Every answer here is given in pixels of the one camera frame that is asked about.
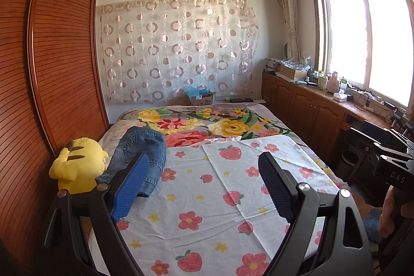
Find sheer circle pattern curtain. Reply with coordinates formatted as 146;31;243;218
95;0;261;103

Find blue denim pants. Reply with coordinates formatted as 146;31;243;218
95;126;167;198

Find yellow plush toy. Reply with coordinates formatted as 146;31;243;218
49;137;109;194

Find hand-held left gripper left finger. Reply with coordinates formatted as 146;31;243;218
42;151;151;276

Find open cardboard box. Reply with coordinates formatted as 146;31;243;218
280;63;308;80

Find person's right hand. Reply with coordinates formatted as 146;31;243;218
378;189;403;239

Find cardboard box with red print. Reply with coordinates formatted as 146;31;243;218
189;92;214;106

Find person's denim clothing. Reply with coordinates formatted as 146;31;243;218
362;207;384;242

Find patterned window curtain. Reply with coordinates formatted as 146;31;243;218
276;0;308;61

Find wooden framed window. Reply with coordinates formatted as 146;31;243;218
309;0;414;108

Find wooden cabinet row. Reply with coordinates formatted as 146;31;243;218
260;71;414;199

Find dark trash bin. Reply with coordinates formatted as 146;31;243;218
339;150;360;181

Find white strawberry print sheet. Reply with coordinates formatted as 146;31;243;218
87;135;340;276

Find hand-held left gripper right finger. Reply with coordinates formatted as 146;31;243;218
258;151;377;276

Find wooden slatted wardrobe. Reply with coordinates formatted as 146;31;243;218
0;0;110;264

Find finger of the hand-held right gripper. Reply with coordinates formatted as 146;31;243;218
360;120;395;142
348;126;384;157

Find floral blanket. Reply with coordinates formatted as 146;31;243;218
97;103;351;192

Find stack of papers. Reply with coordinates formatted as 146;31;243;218
263;58;282;73

